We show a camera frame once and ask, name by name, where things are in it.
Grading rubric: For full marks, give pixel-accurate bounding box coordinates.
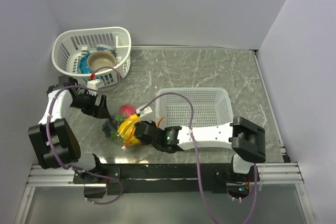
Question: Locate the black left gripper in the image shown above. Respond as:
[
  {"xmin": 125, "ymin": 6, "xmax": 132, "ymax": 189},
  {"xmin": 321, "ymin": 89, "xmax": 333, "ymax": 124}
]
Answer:
[{"xmin": 69, "ymin": 90, "xmax": 110, "ymax": 119}]

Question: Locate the clear zip top bag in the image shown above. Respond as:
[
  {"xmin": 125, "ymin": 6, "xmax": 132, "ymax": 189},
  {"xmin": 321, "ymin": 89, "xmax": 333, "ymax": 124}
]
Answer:
[{"xmin": 102, "ymin": 104, "xmax": 163, "ymax": 150}]

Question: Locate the red fake apple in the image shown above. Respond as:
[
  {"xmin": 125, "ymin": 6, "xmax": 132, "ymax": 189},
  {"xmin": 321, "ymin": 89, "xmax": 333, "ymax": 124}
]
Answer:
[{"xmin": 119, "ymin": 104, "xmax": 136, "ymax": 119}]

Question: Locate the yellow fake banana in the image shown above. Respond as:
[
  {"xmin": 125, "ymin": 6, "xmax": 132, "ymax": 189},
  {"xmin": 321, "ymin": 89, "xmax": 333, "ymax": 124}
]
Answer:
[{"xmin": 118, "ymin": 114, "xmax": 141, "ymax": 150}]

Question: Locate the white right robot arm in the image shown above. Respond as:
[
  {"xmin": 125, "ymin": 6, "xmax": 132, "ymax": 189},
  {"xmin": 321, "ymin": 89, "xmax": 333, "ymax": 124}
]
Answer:
[{"xmin": 134, "ymin": 116, "xmax": 266, "ymax": 181}]

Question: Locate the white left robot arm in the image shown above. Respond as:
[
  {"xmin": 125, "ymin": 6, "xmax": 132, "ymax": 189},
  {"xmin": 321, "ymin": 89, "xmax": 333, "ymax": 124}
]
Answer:
[{"xmin": 28, "ymin": 76, "xmax": 111, "ymax": 183}]

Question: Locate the white perforated tray basket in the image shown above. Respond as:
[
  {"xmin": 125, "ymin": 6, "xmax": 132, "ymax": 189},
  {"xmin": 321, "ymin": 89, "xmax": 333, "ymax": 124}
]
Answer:
[{"xmin": 155, "ymin": 88, "xmax": 234, "ymax": 129}]

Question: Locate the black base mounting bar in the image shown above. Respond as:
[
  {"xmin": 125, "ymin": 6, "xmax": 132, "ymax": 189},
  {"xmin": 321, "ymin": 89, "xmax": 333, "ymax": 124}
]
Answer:
[{"xmin": 73, "ymin": 163, "xmax": 259, "ymax": 199}]

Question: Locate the blue plate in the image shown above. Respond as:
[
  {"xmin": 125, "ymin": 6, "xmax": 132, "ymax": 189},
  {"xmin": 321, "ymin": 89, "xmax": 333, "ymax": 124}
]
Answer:
[{"xmin": 77, "ymin": 53, "xmax": 92, "ymax": 74}]

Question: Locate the beige bowl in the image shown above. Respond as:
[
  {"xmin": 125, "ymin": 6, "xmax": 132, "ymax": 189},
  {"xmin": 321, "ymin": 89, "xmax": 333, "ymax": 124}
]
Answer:
[{"xmin": 88, "ymin": 51, "xmax": 117, "ymax": 71}]

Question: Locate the blue patterned white dish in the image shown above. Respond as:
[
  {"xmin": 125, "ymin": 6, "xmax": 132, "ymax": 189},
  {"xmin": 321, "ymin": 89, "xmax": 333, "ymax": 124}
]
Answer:
[{"xmin": 96, "ymin": 44, "xmax": 116, "ymax": 55}]

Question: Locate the white slotted dish basket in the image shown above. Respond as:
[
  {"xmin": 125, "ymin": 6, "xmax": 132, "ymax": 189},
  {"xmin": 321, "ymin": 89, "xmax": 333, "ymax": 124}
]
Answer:
[{"xmin": 51, "ymin": 27, "xmax": 132, "ymax": 82}]

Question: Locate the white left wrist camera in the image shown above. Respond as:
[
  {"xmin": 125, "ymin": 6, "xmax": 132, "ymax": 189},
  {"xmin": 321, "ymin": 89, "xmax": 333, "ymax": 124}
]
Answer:
[{"xmin": 87, "ymin": 73, "xmax": 104, "ymax": 96}]

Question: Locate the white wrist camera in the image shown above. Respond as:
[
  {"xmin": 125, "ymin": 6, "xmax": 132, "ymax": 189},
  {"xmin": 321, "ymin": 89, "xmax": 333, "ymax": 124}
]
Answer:
[
  {"xmin": 87, "ymin": 73, "xmax": 104, "ymax": 96},
  {"xmin": 136, "ymin": 106, "xmax": 153, "ymax": 117}
]

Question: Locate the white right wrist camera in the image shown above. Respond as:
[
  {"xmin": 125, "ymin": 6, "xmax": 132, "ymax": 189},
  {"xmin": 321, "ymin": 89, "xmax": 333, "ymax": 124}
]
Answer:
[{"xmin": 136, "ymin": 106, "xmax": 153, "ymax": 117}]

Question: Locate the aluminium frame rail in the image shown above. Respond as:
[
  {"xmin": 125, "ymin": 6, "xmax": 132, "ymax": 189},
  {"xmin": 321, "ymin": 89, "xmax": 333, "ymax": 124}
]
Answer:
[{"xmin": 26, "ymin": 163, "xmax": 304, "ymax": 187}]

